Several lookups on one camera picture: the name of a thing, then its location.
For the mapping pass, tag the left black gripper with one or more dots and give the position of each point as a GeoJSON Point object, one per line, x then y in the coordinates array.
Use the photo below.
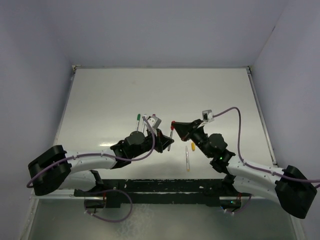
{"type": "Point", "coordinates": [161, 140]}

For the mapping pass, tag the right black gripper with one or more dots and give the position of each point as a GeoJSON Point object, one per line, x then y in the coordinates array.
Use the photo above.
{"type": "Point", "coordinates": [184, 130]}

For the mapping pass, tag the red pen cap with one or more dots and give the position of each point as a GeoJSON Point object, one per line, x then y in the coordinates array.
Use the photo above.
{"type": "Point", "coordinates": [172, 125]}

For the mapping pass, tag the red marker pen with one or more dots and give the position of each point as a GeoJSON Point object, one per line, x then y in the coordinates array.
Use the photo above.
{"type": "Point", "coordinates": [171, 137]}

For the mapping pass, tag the yellow pen cap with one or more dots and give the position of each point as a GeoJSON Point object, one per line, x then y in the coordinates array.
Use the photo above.
{"type": "Point", "coordinates": [193, 146]}

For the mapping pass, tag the yellow marker pen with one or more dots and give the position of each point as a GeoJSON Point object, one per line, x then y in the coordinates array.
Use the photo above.
{"type": "Point", "coordinates": [187, 158]}

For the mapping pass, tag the blue marker pen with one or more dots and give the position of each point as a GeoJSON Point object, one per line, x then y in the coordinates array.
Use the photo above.
{"type": "Point", "coordinates": [143, 123]}

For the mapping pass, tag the green marker pen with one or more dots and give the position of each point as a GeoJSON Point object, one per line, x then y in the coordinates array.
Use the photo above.
{"type": "Point", "coordinates": [138, 119]}

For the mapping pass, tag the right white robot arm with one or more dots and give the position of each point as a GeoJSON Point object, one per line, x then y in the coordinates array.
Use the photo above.
{"type": "Point", "coordinates": [287, 187]}

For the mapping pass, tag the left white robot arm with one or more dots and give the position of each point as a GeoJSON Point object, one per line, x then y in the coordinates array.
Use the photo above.
{"type": "Point", "coordinates": [56, 169]}

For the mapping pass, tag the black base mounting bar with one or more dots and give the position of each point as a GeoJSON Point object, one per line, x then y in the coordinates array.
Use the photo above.
{"type": "Point", "coordinates": [112, 193]}

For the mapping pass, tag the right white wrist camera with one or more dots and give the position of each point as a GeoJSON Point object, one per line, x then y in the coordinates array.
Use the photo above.
{"type": "Point", "coordinates": [207, 116]}

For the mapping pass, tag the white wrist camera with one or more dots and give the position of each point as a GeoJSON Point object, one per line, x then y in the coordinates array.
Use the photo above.
{"type": "Point", "coordinates": [154, 121]}
{"type": "Point", "coordinates": [207, 116]}

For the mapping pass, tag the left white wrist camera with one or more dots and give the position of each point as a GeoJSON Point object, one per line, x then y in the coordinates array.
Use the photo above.
{"type": "Point", "coordinates": [154, 121]}

